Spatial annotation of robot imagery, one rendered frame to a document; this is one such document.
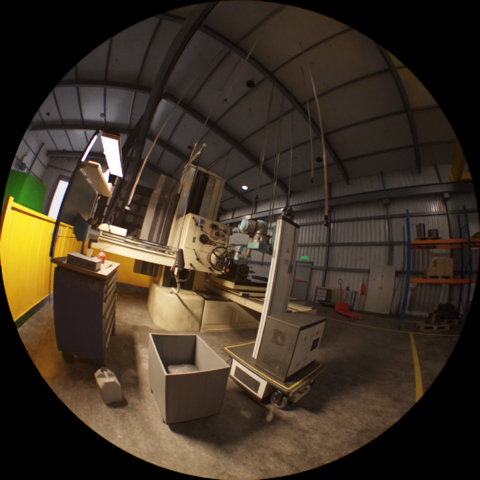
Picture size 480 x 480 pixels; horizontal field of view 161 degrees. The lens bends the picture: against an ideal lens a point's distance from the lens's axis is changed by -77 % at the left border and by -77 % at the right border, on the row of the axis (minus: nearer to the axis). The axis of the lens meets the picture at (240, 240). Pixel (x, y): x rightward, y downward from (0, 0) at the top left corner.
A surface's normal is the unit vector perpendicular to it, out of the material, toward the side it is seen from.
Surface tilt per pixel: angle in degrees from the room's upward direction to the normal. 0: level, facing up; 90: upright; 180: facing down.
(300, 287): 90
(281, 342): 90
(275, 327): 90
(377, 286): 90
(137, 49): 169
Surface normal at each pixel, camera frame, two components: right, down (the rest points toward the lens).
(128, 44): -0.03, 1.00
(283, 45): -0.33, 0.91
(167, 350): 0.60, -0.03
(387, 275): -0.78, -0.24
